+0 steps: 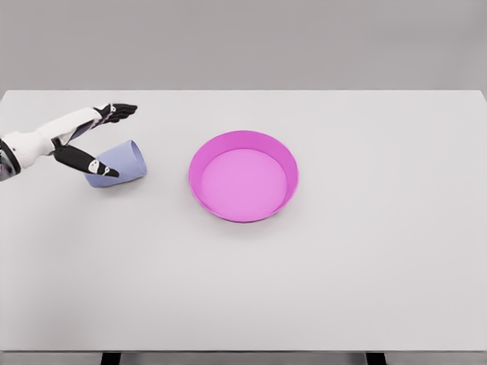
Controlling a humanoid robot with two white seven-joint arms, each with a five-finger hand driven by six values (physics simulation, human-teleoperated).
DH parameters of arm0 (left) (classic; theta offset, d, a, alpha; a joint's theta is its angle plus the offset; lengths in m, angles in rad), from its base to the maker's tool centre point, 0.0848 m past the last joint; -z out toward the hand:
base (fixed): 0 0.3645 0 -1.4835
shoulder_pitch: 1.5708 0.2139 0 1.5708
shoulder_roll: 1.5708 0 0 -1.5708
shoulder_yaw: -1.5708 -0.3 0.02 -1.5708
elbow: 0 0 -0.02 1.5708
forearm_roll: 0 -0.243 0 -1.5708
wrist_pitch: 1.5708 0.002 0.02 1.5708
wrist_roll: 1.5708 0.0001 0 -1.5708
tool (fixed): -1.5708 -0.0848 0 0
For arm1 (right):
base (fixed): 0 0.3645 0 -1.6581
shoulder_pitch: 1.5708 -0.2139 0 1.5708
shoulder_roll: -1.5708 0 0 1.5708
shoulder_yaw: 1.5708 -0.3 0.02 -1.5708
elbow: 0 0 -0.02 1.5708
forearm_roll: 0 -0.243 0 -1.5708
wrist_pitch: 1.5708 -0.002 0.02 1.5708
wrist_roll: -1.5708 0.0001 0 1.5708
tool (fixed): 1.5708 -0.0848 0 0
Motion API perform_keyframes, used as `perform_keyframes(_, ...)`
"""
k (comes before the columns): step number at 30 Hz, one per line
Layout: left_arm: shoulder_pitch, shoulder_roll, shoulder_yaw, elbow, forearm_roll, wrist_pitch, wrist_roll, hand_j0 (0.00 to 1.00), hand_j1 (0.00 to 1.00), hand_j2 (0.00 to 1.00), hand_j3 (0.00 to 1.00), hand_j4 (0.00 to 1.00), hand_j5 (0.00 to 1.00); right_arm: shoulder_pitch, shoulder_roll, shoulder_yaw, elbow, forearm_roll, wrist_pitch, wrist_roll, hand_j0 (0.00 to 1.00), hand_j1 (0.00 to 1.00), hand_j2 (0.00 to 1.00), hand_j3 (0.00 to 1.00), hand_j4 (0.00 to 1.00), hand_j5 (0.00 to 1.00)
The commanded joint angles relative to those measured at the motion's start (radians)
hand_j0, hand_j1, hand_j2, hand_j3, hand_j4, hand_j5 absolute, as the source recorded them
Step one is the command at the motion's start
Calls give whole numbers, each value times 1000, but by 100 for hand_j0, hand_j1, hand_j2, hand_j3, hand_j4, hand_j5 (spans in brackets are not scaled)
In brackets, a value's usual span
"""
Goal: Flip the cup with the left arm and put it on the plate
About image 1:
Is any lavender plastic cup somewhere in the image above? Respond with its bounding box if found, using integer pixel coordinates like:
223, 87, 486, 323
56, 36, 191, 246
83, 139, 148, 189

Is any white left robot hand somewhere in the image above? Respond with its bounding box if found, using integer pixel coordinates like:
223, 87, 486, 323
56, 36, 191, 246
34, 102, 138, 179

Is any pink round plate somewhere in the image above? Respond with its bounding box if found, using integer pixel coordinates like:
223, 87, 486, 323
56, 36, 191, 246
188, 130, 300, 224

